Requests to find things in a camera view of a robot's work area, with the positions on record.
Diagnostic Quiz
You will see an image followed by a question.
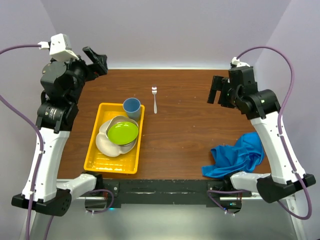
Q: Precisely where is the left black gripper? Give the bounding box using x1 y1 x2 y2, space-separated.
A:
58 46 108 104

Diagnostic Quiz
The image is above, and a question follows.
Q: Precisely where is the silver metal fork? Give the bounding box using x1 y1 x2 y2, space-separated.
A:
151 85 158 114

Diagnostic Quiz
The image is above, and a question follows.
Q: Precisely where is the blue cloth napkin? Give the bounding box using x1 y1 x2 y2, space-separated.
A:
201 132 265 179

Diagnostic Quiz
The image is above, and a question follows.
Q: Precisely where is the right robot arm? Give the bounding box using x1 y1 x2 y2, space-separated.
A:
207 66 316 203

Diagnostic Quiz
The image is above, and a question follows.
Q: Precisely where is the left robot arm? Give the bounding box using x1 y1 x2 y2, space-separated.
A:
11 46 108 217

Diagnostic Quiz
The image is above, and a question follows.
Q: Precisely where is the yellow plastic tray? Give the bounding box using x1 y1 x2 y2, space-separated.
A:
83 103 145 175

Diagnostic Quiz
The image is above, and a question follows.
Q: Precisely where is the blue plastic cup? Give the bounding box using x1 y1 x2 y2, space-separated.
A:
123 97 141 122

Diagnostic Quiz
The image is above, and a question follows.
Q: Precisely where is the green plastic plate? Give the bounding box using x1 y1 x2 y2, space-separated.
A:
107 121 139 146

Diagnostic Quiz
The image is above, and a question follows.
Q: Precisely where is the beige flower-shaped plate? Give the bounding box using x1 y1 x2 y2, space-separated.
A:
95 115 139 158

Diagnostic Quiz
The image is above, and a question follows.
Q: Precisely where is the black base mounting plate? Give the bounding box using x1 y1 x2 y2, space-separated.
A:
84 179 252 212

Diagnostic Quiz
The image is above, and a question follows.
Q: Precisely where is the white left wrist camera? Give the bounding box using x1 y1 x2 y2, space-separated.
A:
38 33 80 62

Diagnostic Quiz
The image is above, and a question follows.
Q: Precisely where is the aluminium frame rail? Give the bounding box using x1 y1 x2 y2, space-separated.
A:
74 194 308 240

